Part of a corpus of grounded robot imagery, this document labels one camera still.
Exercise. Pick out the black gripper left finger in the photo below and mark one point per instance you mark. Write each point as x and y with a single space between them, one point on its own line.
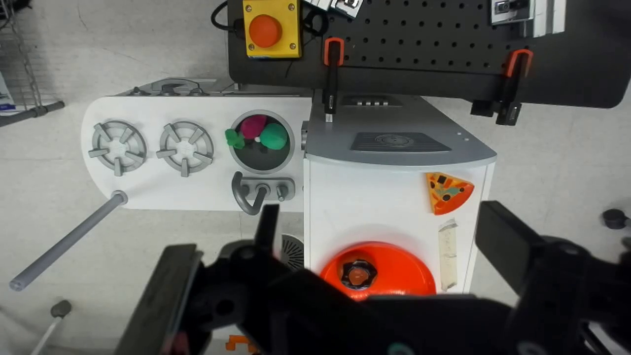
158 315

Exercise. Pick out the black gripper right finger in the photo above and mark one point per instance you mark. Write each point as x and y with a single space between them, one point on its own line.
507 244

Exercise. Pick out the chocolate glazed toy donut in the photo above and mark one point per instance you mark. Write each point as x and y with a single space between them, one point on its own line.
357 275

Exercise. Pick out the orange plastic plate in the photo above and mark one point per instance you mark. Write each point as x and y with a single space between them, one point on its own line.
398 273

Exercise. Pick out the strip of masking tape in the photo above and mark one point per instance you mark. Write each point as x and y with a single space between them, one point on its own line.
448 256

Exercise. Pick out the toy pizza slice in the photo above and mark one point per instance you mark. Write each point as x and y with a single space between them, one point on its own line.
446 192

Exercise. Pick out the grey metal leg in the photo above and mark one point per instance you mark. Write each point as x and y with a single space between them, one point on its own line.
53 254

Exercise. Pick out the orange black clamp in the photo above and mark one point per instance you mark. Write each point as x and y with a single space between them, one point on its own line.
333 58
507 106

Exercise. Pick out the grey toy faucet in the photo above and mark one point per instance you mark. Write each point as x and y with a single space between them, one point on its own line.
250 194

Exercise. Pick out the white toy stove counter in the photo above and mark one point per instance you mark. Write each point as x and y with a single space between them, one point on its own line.
158 187

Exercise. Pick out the grey toy burner grate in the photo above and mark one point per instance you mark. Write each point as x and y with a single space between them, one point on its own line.
118 147
185 147

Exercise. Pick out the magenta toy vegetable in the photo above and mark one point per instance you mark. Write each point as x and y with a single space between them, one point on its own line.
250 127

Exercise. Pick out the green toy vegetable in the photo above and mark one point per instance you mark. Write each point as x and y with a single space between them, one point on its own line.
272 137

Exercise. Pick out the black perforated board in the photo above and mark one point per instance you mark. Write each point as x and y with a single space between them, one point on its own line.
448 48

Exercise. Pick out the yellow emergency stop box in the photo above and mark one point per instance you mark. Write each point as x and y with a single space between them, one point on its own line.
272 29

